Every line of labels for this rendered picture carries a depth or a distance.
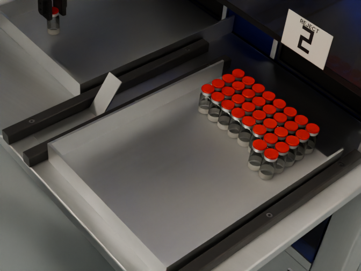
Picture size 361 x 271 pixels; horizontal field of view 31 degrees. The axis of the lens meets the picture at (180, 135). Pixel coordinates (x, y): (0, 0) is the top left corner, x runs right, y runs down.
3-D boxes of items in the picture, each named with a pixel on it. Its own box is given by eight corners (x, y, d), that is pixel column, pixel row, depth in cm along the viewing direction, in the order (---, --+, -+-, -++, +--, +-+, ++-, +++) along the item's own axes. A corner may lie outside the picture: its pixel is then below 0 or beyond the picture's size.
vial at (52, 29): (55, 27, 117) (54, 6, 114) (62, 33, 116) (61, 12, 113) (44, 30, 116) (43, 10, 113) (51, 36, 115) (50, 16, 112)
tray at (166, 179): (219, 76, 111) (222, 59, 109) (337, 165, 98) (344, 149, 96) (48, 160, 94) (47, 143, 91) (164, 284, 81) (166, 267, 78)
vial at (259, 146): (254, 158, 98) (259, 136, 94) (265, 167, 96) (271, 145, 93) (244, 164, 96) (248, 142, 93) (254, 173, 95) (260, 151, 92)
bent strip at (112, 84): (109, 100, 104) (110, 71, 100) (121, 110, 103) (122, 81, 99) (33, 136, 97) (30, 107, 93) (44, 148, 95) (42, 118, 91)
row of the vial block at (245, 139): (204, 104, 106) (208, 81, 102) (286, 169, 96) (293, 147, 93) (195, 109, 104) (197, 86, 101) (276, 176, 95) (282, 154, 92)
